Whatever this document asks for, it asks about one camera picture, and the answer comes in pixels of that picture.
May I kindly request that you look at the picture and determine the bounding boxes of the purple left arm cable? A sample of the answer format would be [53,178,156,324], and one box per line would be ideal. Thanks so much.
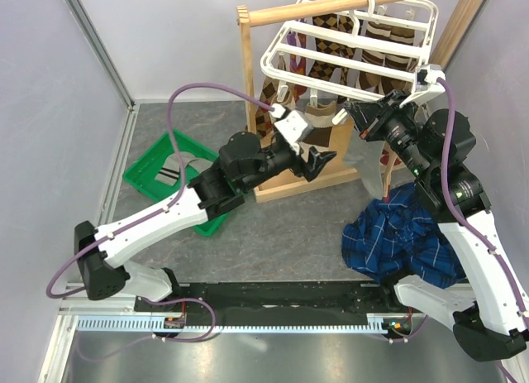
[45,83,286,299]

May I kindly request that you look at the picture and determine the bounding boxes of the beige sock maroon purple stripes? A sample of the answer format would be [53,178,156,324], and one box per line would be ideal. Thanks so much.
[301,101,336,161]

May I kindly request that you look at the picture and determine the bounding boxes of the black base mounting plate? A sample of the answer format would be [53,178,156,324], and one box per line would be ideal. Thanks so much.
[134,280,419,316]

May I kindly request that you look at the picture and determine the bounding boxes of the blue slotted cable duct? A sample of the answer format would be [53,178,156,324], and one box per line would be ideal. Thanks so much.
[77,315,403,334]

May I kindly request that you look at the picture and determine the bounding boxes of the white plastic clip hanger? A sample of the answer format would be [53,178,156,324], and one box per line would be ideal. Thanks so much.
[255,0,439,131]

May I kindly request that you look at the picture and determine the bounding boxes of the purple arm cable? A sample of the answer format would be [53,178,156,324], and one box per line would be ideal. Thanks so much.
[437,79,529,383]
[45,83,286,299]

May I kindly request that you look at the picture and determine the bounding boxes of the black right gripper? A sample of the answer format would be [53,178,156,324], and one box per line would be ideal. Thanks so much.
[347,89,433,180]

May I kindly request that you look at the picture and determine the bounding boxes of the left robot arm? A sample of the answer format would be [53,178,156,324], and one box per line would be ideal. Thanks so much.
[74,132,336,311]

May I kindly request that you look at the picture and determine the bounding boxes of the beige sock maroon toe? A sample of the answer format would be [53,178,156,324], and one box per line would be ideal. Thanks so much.
[380,149,402,200]

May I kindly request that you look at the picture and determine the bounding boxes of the cream brown striped sock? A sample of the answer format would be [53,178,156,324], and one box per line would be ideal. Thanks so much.
[355,22,392,93]

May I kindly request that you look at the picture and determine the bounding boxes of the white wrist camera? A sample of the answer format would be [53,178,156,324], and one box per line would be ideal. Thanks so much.
[269,103,313,155]
[399,64,446,108]

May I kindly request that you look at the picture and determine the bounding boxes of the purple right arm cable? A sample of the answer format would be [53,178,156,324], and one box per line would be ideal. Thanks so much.
[437,79,529,383]

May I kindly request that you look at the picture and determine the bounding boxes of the wooden clothes rack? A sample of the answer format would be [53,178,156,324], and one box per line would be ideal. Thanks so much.
[237,0,484,202]

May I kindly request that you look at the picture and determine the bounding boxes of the grey sock black stripes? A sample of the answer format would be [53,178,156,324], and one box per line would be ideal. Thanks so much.
[343,125,384,199]

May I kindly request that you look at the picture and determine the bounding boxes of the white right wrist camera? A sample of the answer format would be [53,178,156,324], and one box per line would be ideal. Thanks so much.
[399,64,446,108]

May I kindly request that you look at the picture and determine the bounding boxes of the blue plaid shirt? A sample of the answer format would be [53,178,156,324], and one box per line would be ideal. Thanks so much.
[341,183,466,289]

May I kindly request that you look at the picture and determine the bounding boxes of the brown argyle sock left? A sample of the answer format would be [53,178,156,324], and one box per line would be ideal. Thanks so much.
[254,79,282,144]

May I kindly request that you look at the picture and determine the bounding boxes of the green plastic tray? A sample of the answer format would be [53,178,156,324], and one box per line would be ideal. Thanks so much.
[122,128,232,237]

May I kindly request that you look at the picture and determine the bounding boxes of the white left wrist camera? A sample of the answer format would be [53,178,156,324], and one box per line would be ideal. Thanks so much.
[269,103,313,155]

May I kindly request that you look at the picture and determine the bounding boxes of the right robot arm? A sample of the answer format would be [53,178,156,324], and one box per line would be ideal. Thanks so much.
[345,91,528,361]

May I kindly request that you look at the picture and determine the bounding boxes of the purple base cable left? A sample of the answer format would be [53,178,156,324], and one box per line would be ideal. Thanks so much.
[76,295,218,361]

